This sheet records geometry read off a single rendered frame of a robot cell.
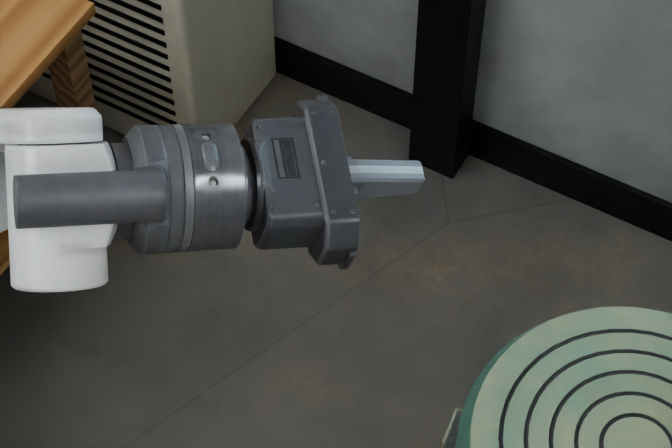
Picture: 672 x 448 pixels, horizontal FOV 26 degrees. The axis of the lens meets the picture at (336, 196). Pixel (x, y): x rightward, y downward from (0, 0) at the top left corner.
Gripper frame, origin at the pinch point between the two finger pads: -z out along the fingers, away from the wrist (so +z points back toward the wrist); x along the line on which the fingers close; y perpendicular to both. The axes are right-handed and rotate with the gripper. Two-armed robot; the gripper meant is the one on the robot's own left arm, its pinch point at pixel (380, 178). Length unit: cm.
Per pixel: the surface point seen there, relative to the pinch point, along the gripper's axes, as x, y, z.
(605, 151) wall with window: -64, -116, -87
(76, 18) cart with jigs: -82, -100, 5
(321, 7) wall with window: -102, -125, -44
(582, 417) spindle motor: 26.5, 24.1, 1.5
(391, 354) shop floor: -36, -135, -47
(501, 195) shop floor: -66, -135, -75
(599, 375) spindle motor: 24.3, 24.0, -0.1
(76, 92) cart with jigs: -79, -116, 4
